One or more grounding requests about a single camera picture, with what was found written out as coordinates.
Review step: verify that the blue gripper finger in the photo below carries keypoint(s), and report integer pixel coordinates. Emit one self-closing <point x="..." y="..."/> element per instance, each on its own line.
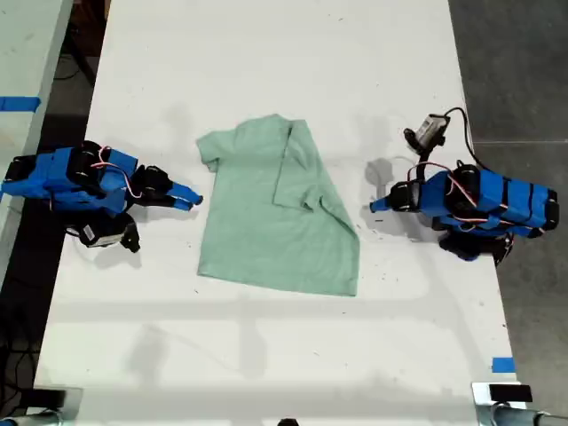
<point x="182" y="204"/>
<point x="382" y="205"/>
<point x="186" y="191"/>

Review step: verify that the pale green T-shirt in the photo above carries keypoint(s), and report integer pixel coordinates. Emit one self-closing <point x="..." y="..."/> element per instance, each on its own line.
<point x="266" y="231"/>

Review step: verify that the long blue tape strip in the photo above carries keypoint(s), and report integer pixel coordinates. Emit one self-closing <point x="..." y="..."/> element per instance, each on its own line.
<point x="20" y="103"/>

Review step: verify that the white side table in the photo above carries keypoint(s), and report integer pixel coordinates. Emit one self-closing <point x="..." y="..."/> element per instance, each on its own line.
<point x="26" y="89"/>

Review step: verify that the small blue tape patch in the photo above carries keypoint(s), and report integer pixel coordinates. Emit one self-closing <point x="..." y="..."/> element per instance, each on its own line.
<point x="503" y="365"/>

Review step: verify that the small black box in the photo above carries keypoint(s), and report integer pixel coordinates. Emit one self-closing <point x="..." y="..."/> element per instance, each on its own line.
<point x="46" y="396"/>
<point x="510" y="393"/>

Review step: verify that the metal table clamp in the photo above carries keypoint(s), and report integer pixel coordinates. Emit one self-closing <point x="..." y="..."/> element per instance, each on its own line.
<point x="71" y="408"/>
<point x="483" y="408"/>

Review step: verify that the small black round object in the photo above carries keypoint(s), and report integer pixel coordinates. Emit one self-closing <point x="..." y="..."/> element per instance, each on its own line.
<point x="288" y="422"/>

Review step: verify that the arm camera stalk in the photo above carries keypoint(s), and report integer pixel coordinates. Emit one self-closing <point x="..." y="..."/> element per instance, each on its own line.
<point x="425" y="162"/>

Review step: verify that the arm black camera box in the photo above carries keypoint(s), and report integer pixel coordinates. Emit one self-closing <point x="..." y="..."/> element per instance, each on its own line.
<point x="428" y="131"/>
<point x="104" y="233"/>

